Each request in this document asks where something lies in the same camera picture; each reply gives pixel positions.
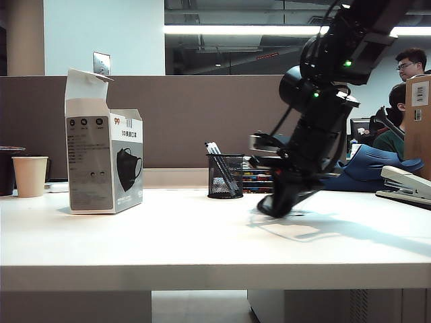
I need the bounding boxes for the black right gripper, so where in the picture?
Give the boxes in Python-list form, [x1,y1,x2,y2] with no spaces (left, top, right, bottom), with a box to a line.
[257,110,347,219]

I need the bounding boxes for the grey white mask box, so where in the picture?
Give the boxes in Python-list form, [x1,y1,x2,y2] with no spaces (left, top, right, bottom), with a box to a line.
[63,68,145,215]

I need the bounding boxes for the tall brown cardboard box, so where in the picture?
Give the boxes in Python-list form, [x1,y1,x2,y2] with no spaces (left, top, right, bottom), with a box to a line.
[403,74,431,181]

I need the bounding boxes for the blue rubber slipper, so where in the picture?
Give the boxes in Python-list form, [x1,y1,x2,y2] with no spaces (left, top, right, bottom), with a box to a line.
[336,144,425,193]
[318,173,348,192]

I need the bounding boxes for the black mesh pen holder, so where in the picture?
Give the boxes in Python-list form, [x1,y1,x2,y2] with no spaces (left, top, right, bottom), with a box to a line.
[205,153,246,199]

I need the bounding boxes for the clear pen with black cap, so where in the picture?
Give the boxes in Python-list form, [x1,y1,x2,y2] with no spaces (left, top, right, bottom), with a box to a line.
[210,143,242,196]

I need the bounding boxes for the pens in holder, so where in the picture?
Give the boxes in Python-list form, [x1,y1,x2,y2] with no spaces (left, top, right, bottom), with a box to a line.
[204,142,234,194]

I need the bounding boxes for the black computer monitor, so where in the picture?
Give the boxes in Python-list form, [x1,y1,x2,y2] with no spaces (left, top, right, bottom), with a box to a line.
[350,117,373,146]

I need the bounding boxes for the person in green shirt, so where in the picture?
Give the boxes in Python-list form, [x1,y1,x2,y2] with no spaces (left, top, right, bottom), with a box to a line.
[372,82,408,161]

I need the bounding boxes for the beige desk stapler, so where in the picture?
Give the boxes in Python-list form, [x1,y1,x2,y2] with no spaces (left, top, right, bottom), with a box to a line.
[375,165,431,211]

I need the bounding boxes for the brown desk partition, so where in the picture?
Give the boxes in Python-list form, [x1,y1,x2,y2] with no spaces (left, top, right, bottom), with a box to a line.
[0,74,349,188]

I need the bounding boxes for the person with glasses in black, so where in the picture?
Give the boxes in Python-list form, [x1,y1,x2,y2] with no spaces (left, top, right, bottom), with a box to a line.
[395,47,428,83]

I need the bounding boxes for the long ceiling light strip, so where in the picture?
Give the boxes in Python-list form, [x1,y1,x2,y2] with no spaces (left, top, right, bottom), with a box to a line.
[164,24,431,37]

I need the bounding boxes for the white flat device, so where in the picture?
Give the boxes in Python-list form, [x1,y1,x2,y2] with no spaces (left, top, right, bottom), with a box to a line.
[44,182,70,193]

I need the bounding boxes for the beige paper cup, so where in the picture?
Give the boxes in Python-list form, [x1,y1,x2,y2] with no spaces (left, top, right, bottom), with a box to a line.
[11,156,50,199]

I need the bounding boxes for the black cylindrical container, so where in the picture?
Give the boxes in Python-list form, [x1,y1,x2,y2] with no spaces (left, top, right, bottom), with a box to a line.
[0,146,26,196]

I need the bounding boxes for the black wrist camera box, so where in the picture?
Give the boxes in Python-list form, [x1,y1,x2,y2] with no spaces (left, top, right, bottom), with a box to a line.
[248,132,290,169]

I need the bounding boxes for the metal wall switch plate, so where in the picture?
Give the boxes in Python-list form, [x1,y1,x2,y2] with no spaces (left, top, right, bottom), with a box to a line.
[93,52,112,76]

